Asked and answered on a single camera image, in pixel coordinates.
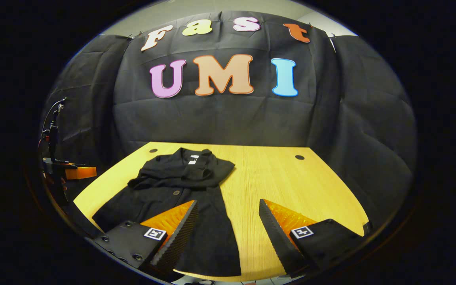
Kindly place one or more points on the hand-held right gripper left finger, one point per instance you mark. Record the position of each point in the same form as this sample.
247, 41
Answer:
178, 241

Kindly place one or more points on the black button shirt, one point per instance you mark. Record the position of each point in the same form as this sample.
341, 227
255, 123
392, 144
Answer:
172, 178

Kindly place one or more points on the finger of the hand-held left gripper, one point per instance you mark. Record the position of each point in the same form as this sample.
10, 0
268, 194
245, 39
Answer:
79, 172

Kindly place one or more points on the black backdrop cloth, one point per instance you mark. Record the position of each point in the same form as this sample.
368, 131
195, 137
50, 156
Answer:
228, 118

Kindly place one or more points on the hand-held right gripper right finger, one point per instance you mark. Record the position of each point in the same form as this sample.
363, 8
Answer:
277, 241

